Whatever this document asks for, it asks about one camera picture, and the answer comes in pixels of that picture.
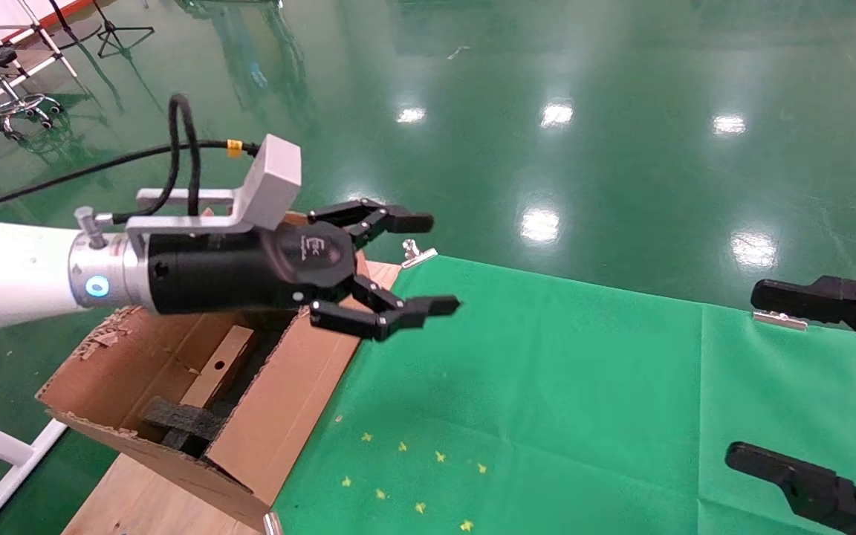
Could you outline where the black round-base stand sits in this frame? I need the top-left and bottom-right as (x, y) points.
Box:
(45, 0), (103, 50)

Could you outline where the large open cardboard carton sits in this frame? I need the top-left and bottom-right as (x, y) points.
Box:
(36, 213), (383, 532)

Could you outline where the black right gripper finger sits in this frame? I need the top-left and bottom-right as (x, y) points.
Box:
(724, 444), (856, 535)
(750, 275), (856, 369)

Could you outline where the small brown cardboard box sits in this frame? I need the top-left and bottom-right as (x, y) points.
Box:
(179, 325), (255, 409)

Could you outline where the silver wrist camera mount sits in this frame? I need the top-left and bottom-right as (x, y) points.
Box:
(75, 134), (302, 250)

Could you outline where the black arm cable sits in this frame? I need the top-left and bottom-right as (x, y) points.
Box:
(0, 94), (259, 218)

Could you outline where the white metal rack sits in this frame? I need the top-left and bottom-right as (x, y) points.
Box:
(0, 0), (80, 127)

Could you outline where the green table cloth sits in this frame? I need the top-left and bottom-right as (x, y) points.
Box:
(272, 255), (856, 535)

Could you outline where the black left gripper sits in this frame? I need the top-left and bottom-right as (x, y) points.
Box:
(146, 198), (461, 343)

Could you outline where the black tripod stand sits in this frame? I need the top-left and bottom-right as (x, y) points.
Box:
(90, 0), (155, 59)

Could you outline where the black foam block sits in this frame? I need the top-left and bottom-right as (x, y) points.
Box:
(138, 398), (230, 455)

